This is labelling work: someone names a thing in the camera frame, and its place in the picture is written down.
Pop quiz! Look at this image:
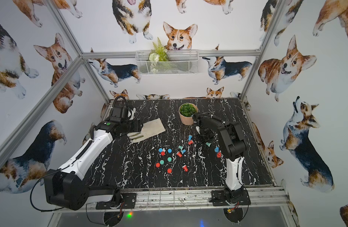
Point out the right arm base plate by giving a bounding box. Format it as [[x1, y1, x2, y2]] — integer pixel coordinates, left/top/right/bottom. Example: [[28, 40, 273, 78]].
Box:
[[209, 188, 251, 206]]

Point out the fern and white flower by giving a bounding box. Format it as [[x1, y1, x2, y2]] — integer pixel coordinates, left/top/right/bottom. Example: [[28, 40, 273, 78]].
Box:
[[148, 38, 169, 73]]

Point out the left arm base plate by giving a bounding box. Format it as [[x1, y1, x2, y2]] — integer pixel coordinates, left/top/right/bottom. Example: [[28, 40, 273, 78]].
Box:
[[96, 193, 137, 210]]

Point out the beige paper sheet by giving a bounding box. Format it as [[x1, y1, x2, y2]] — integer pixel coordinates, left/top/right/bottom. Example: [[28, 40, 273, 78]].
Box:
[[127, 118, 165, 143]]

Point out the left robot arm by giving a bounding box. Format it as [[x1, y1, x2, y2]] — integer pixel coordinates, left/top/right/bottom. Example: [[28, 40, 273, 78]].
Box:
[[43, 96, 143, 211]]

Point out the potted green plant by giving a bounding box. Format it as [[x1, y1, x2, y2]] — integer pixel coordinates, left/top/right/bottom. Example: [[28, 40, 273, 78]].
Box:
[[179, 103, 198, 125]]

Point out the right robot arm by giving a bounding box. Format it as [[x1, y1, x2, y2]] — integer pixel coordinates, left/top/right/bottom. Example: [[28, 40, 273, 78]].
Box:
[[193, 112, 249, 202]]

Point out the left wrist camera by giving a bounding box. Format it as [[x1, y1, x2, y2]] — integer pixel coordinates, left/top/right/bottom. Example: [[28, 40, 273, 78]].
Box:
[[109, 107, 136, 123]]

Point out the white wire basket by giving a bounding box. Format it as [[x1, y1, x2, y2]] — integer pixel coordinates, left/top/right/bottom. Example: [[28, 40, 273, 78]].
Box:
[[135, 50, 199, 75]]

